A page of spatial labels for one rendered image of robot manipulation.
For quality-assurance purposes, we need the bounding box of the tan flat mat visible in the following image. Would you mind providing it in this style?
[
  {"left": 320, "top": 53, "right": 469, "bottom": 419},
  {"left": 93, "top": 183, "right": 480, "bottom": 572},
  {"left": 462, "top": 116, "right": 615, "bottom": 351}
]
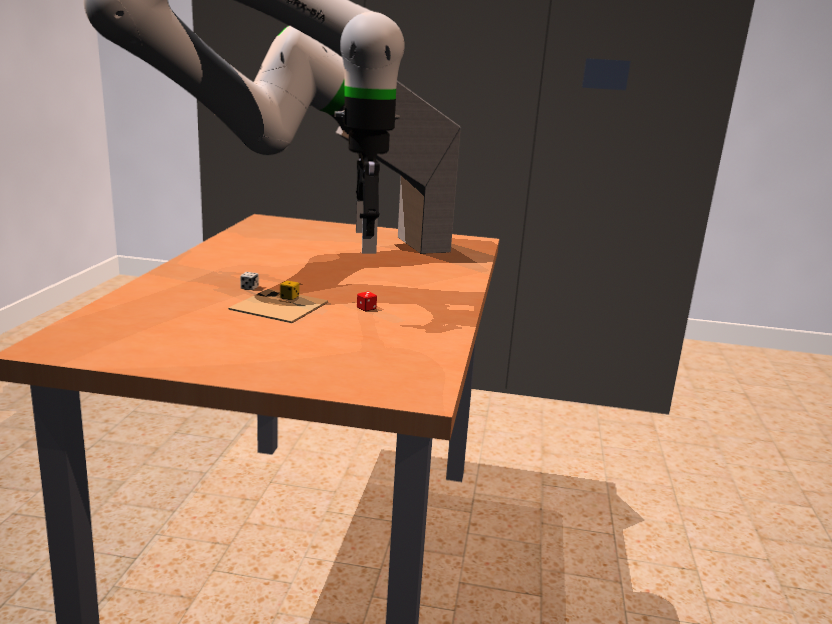
[{"left": 228, "top": 289, "right": 328, "bottom": 323}]

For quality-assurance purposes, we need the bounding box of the yellow die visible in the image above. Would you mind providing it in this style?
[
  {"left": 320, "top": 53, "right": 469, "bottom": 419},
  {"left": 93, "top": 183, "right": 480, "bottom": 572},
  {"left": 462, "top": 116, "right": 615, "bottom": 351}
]
[{"left": 280, "top": 281, "right": 299, "bottom": 300}]

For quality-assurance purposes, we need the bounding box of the dark red die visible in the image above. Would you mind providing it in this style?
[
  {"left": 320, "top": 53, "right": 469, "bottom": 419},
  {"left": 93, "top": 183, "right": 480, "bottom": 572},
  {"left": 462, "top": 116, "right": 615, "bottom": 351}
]
[{"left": 357, "top": 291, "right": 377, "bottom": 311}]

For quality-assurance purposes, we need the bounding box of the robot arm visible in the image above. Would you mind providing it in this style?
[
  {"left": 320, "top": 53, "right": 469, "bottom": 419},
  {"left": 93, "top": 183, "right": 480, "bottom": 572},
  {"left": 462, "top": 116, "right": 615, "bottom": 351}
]
[{"left": 84, "top": 0, "right": 404, "bottom": 155}]

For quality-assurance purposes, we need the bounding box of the white die with black pips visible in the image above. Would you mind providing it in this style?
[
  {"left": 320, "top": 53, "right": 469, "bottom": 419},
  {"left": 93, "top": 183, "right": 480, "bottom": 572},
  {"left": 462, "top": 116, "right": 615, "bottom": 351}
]
[{"left": 240, "top": 272, "right": 259, "bottom": 290}]

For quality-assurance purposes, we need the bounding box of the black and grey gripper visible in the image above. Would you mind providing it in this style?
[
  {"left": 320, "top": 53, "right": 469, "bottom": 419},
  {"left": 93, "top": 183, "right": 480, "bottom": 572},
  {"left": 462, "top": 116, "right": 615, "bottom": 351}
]
[{"left": 348, "top": 130, "right": 390, "bottom": 254}]

